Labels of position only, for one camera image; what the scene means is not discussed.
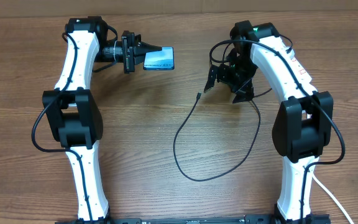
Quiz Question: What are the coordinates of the white power strip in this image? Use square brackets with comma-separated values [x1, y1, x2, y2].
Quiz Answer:
[287, 50, 312, 84]

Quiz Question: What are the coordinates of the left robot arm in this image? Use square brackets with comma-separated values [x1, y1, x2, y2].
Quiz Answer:
[31, 16, 164, 223]

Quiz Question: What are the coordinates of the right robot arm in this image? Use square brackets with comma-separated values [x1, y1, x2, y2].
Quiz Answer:
[204, 21, 333, 223]

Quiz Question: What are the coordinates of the blue screen smartphone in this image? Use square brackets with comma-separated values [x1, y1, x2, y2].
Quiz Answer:
[143, 47, 175, 70]

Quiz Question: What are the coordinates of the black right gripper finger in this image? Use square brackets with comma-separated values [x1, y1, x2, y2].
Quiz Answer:
[232, 81, 255, 104]
[203, 75, 216, 93]

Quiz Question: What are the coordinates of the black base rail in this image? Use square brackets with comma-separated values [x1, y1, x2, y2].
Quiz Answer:
[54, 213, 331, 224]

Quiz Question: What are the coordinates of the black USB charging cable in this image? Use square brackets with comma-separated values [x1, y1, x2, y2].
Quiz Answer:
[173, 46, 273, 183]

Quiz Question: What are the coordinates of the white power strip cord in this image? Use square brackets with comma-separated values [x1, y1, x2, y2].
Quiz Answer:
[303, 111, 355, 224]

